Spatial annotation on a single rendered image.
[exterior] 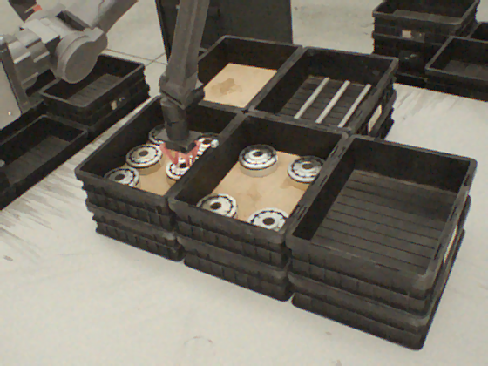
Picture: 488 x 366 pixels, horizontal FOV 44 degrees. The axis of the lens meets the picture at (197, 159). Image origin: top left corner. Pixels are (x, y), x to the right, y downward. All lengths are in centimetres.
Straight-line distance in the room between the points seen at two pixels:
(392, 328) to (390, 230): 23
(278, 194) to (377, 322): 40
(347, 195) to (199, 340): 50
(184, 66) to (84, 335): 67
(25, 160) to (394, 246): 176
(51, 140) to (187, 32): 157
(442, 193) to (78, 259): 94
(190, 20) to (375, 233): 63
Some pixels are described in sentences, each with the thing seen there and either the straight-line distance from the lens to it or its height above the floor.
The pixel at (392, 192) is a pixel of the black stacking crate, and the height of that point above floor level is 83.
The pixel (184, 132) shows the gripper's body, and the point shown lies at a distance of 151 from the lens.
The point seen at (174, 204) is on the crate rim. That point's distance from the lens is 138.
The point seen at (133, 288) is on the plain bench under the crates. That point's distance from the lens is 154.
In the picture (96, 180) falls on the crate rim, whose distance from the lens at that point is 152.
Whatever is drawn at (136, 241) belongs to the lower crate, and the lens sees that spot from 161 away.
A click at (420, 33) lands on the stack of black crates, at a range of 291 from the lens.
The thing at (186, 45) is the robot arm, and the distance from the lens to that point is 133.
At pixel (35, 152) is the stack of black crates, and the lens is 274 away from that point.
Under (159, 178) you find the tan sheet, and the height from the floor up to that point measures 83.
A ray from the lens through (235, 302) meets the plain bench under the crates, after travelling 146.
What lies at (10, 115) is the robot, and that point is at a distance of 90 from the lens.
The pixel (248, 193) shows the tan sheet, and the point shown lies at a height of 83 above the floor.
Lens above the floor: 182
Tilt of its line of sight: 37 degrees down
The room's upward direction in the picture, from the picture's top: 11 degrees counter-clockwise
